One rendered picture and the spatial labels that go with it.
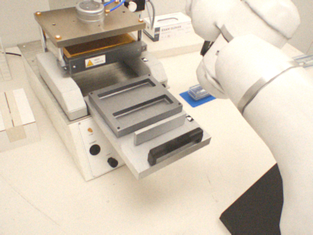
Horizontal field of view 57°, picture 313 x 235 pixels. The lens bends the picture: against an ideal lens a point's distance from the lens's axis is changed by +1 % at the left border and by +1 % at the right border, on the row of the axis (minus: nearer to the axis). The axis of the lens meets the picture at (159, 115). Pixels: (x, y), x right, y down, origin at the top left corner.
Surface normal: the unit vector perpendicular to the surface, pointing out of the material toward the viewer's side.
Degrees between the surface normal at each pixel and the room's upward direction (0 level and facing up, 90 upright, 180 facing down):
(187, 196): 0
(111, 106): 0
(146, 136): 90
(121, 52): 90
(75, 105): 41
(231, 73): 79
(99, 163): 65
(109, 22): 0
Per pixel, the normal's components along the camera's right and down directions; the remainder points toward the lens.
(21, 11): 0.45, 0.64
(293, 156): -0.78, 0.03
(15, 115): 0.07, -0.74
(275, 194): -0.51, -0.33
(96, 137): 0.55, 0.24
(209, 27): -0.44, 0.48
